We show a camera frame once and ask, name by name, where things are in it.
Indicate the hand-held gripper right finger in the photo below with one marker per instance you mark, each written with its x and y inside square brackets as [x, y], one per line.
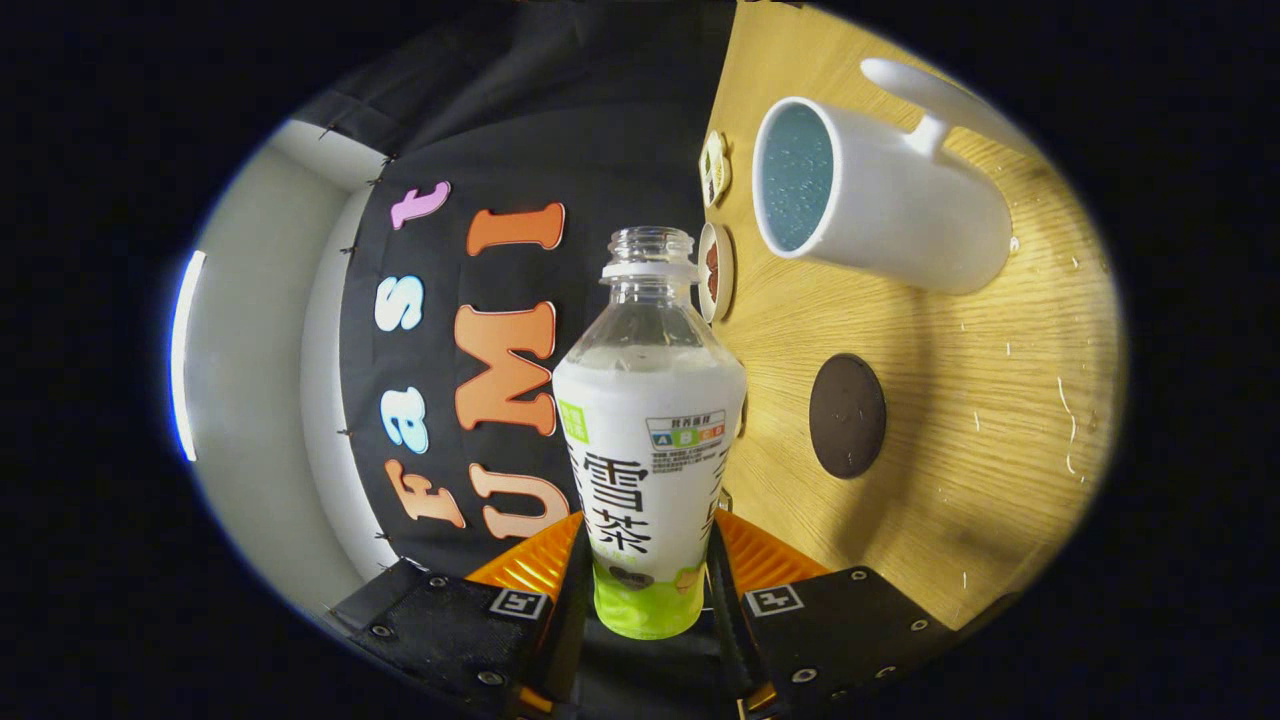
[728, 630]

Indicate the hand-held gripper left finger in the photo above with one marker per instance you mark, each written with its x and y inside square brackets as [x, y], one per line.
[572, 620]

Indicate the white green juice bottle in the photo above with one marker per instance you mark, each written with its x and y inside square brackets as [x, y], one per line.
[650, 430]

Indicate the dark brown round coaster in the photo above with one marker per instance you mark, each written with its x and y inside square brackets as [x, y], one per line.
[848, 415]

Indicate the white cup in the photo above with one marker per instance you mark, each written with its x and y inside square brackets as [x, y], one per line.
[900, 210]

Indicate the wooden table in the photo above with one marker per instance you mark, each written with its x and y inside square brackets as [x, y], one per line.
[1000, 400]

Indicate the small dish with brown filling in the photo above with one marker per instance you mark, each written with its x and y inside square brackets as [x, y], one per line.
[716, 272]

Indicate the small dish with green filling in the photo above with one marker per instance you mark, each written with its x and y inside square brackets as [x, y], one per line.
[714, 168]

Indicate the large ceiling light panel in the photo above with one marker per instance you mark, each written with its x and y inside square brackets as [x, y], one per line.
[187, 350]

